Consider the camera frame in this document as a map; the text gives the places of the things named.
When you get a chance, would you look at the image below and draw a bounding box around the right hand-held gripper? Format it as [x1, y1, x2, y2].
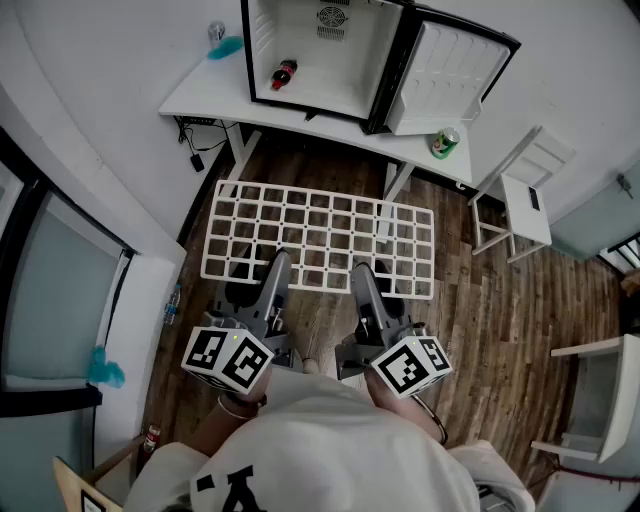
[335, 259, 454, 400]

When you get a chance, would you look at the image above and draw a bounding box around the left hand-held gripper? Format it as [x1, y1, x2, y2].
[180, 248, 304, 396]

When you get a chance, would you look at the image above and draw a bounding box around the white wire fridge shelf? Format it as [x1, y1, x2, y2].
[200, 179, 435, 301]

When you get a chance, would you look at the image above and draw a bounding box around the black mini fridge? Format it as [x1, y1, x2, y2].
[239, 0, 522, 137]

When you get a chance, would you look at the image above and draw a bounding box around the person's right forearm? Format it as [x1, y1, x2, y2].
[363, 369, 449, 446]

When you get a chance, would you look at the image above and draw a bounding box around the person's left forearm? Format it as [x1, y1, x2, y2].
[187, 367, 274, 457]

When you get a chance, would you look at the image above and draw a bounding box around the clear water bottle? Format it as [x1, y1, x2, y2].
[164, 283, 182, 326]

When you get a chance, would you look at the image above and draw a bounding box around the gold bangle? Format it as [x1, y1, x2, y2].
[217, 394, 261, 421]

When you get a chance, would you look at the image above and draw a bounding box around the black wrist band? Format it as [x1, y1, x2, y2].
[414, 394, 449, 446]

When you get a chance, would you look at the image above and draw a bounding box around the person's white printed shirt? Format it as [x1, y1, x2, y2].
[122, 372, 536, 512]

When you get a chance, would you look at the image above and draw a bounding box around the white chair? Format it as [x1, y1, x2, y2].
[468, 124, 577, 265]

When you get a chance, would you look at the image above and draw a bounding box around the green soda can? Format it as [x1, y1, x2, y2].
[430, 126, 461, 161]

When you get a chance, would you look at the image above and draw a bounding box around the teal fluffy cloth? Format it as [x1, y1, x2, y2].
[206, 35, 246, 62]
[87, 345, 126, 389]

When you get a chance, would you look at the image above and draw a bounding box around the black framed glass door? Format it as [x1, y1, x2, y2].
[0, 124, 139, 419]

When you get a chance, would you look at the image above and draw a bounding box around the white desk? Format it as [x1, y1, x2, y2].
[158, 49, 474, 186]

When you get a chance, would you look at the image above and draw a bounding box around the brown cardboard box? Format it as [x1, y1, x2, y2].
[619, 267, 640, 301]

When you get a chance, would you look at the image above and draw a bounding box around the white side table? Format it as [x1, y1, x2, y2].
[529, 333, 640, 466]

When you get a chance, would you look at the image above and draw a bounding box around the wooden chair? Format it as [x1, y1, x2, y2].
[52, 433, 146, 512]

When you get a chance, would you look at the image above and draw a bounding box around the black power adapter cable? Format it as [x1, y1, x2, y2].
[177, 117, 236, 174]

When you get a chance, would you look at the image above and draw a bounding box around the red cable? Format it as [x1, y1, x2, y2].
[554, 462, 640, 486]

